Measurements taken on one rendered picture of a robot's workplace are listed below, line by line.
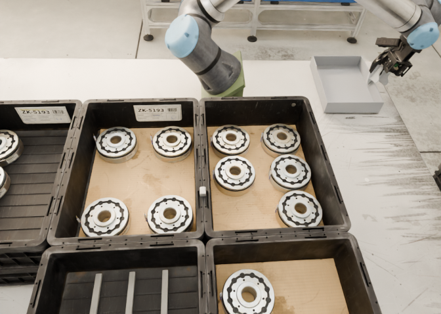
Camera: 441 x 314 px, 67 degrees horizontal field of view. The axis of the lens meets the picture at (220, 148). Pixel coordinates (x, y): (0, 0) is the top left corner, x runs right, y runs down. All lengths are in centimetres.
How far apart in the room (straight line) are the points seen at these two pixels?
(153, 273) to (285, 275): 28
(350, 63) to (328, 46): 146
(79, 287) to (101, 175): 27
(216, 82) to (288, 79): 38
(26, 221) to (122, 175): 23
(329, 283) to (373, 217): 33
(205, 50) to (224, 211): 49
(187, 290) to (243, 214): 21
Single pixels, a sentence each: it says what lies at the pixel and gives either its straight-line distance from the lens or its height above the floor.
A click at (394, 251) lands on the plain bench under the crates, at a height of 70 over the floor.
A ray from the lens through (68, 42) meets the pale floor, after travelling 294.
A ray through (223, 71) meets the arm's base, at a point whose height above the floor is 88.
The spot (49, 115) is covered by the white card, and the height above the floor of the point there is 89.
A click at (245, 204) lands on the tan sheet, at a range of 82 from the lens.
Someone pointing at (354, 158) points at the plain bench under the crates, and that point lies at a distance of 117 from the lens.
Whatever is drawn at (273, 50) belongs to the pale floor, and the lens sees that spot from 276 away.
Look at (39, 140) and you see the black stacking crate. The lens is 103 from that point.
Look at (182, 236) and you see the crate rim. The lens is 67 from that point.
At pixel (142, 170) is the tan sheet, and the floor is 83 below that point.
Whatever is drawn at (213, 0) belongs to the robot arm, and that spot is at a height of 103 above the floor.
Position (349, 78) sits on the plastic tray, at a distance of 143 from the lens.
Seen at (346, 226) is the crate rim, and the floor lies 93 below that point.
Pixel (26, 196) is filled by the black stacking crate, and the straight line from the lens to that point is 93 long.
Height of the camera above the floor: 154
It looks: 51 degrees down
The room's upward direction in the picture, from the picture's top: 4 degrees clockwise
